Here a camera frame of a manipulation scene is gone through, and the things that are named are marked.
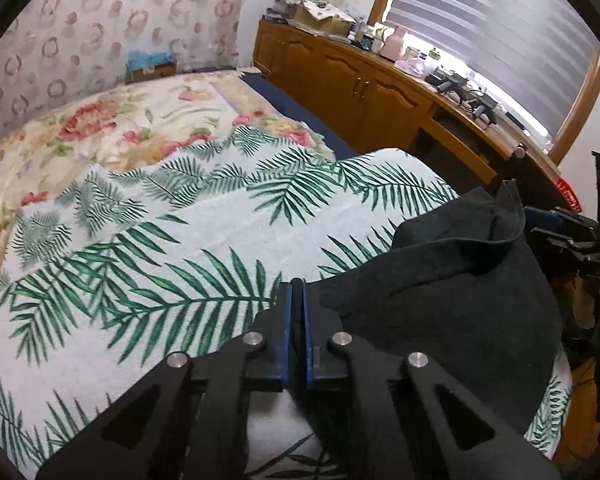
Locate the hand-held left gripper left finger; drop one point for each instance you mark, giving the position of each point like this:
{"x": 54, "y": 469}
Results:
{"x": 285, "y": 340}

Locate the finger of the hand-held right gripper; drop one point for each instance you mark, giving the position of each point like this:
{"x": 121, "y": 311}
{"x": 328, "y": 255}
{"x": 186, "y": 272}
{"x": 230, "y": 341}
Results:
{"x": 545, "y": 216}
{"x": 575, "y": 245}

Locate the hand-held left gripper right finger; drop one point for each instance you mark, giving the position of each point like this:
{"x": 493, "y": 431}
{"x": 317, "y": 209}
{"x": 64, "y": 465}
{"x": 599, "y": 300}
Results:
{"x": 307, "y": 340}

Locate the black printed t-shirt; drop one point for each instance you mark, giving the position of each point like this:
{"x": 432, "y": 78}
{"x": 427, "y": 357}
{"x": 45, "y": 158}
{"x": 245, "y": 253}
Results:
{"x": 455, "y": 310}

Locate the person's right hand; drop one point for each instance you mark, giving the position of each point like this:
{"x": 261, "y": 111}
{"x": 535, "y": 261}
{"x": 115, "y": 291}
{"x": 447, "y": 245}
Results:
{"x": 586, "y": 305}

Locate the red plastic basket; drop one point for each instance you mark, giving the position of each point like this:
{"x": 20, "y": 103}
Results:
{"x": 569, "y": 195}

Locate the round metal knob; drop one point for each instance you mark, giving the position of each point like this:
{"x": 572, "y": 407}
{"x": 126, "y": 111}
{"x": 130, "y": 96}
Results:
{"x": 520, "y": 150}

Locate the palm leaf print blanket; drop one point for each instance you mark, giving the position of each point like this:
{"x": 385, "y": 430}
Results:
{"x": 205, "y": 225}

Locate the spare black gripper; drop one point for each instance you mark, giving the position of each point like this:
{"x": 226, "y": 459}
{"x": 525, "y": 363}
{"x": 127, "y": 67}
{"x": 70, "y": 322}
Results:
{"x": 460, "y": 85}

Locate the pink plastic bag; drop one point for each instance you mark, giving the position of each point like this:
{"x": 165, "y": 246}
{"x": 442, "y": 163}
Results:
{"x": 411, "y": 66}

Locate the grey zebra window blind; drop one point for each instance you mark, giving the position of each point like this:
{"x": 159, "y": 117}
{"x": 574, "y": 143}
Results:
{"x": 480, "y": 20}

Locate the glass jar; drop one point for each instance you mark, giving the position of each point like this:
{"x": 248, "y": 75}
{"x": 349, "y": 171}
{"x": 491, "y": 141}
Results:
{"x": 412, "y": 53}

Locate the navy bed sheet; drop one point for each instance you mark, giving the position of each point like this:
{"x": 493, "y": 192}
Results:
{"x": 300, "y": 115}

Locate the pink vase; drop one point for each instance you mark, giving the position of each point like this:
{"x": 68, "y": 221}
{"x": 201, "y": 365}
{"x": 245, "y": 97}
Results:
{"x": 394, "y": 45}

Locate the wooden sideboard cabinet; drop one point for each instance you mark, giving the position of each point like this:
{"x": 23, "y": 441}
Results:
{"x": 340, "y": 80}

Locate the floral blanket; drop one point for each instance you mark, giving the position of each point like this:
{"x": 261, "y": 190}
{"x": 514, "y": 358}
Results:
{"x": 105, "y": 120}

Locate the open cardboard box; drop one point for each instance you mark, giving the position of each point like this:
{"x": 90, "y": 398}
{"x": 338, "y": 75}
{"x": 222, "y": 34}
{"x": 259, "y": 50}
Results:
{"x": 325, "y": 22}

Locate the small cardboard box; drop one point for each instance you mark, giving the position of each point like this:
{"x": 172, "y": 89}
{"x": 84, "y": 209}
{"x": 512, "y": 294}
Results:
{"x": 155, "y": 74}

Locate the grey patterned cloth pile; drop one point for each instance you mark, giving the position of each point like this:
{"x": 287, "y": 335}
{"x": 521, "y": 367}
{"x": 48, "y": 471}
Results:
{"x": 282, "y": 9}

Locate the circle patterned sheer curtain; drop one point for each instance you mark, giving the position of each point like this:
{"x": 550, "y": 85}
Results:
{"x": 80, "y": 25}

